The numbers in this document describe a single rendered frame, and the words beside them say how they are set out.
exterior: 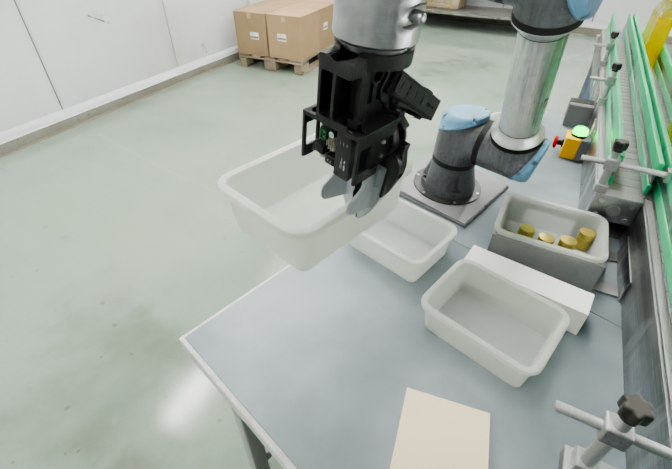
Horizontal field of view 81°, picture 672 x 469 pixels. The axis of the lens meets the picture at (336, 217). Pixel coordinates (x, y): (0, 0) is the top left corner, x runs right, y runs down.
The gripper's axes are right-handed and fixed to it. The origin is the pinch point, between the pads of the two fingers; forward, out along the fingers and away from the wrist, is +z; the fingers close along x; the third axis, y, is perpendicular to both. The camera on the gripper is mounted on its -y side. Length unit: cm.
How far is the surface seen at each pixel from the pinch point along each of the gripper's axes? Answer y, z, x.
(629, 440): -1.6, 9.9, 36.0
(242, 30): -239, 113, -338
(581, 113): -129, 30, 3
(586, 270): -46, 27, 28
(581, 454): -2.6, 18.4, 35.1
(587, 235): -57, 27, 25
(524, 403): -13.5, 32.4, 29.6
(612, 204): -65, 22, 25
